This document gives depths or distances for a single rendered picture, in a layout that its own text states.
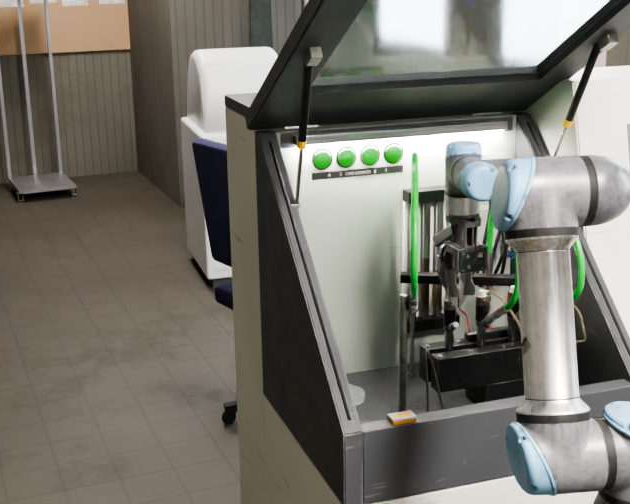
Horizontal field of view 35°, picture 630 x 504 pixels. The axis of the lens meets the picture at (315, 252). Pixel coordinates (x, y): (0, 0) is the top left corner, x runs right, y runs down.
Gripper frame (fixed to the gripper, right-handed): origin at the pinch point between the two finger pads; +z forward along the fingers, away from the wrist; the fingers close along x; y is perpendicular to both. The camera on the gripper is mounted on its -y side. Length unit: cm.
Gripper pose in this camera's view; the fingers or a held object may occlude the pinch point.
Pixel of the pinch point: (456, 300)
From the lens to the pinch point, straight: 224.9
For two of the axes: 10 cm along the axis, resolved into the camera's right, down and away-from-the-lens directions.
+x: 9.5, -1.1, 3.0
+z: 0.2, 9.6, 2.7
